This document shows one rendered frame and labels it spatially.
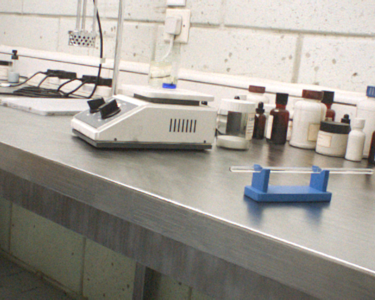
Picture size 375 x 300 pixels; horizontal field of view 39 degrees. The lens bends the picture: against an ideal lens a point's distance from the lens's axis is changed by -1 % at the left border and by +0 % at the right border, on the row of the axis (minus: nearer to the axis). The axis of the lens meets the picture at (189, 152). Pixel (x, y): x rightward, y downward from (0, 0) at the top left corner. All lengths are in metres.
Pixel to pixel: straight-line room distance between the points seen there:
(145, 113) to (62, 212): 0.19
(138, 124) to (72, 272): 1.14
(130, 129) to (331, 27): 0.58
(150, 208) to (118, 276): 1.14
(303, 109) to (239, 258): 0.56
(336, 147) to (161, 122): 0.33
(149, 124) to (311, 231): 0.37
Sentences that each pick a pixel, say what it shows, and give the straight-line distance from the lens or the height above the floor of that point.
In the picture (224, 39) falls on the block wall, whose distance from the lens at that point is 1.36.
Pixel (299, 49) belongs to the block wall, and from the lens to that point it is 1.24.
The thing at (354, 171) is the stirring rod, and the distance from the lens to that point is 0.67.
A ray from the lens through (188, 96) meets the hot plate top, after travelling 0.83.
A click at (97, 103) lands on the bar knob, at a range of 0.86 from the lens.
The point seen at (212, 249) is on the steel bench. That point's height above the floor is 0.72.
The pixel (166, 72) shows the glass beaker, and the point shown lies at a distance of 0.85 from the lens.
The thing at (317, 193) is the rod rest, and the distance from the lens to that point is 0.62.
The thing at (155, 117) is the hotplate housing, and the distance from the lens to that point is 0.80.
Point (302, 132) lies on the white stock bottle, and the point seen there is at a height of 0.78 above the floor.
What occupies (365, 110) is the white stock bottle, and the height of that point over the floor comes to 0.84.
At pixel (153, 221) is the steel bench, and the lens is 0.57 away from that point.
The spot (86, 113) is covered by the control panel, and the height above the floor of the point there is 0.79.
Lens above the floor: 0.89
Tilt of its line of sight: 10 degrees down
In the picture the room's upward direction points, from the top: 6 degrees clockwise
